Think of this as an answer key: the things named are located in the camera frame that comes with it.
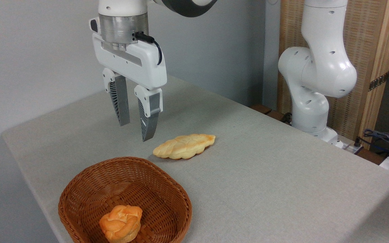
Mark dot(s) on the metal screen hinge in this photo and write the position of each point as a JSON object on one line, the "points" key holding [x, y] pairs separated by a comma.
{"points": [[378, 81]]}

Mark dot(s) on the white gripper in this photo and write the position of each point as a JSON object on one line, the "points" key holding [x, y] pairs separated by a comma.
{"points": [[137, 64]]}

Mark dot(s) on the brown wooden block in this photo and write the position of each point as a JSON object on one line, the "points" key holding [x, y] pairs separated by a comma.
{"points": [[265, 109]]}

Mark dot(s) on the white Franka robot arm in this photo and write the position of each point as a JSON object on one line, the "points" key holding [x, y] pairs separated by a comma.
{"points": [[319, 67]]}

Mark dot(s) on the wooden woven folding screen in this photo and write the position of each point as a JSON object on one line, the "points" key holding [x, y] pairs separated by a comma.
{"points": [[366, 50]]}

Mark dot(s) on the brown woven wicker basket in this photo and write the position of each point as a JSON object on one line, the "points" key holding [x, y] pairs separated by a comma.
{"points": [[154, 199]]}

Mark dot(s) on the round golden bread roll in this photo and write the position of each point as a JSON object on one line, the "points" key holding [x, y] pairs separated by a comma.
{"points": [[122, 222]]}

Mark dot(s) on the long braided bread loaf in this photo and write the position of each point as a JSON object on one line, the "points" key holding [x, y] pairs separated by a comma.
{"points": [[184, 146]]}

